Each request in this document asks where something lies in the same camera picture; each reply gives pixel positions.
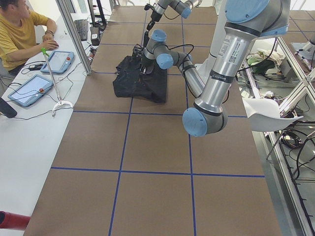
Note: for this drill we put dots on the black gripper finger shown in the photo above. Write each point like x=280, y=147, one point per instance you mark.
x=150, y=25

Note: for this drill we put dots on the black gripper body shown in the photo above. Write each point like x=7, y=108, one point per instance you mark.
x=154, y=16
x=144, y=66

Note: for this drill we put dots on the black printed t-shirt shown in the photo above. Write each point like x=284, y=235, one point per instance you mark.
x=130, y=82

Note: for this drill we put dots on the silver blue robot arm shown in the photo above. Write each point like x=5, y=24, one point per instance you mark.
x=183, y=9
x=240, y=24

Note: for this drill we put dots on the black box with label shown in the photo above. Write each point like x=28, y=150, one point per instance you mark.
x=95, y=36

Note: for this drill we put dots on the black keyboard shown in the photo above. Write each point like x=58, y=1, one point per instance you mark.
x=81, y=26

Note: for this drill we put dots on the far blue teach pendant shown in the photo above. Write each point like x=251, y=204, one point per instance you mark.
x=59, y=61

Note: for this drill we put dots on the blue teach pendant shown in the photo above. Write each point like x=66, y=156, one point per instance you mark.
x=30, y=91
x=59, y=61

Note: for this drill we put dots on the metal stand with green tip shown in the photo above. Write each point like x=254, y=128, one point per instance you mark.
x=61, y=103

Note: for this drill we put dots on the near blue teach pendant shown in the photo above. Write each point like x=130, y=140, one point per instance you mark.
x=30, y=91

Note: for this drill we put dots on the white curved chair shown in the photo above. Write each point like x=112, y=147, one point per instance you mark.
x=264, y=115

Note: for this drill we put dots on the person in yellow shirt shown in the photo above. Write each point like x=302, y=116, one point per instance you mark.
x=17, y=34

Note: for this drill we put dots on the red cylinder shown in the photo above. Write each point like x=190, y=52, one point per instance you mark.
x=13, y=221

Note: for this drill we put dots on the aluminium frame post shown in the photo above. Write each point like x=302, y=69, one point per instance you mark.
x=69, y=23

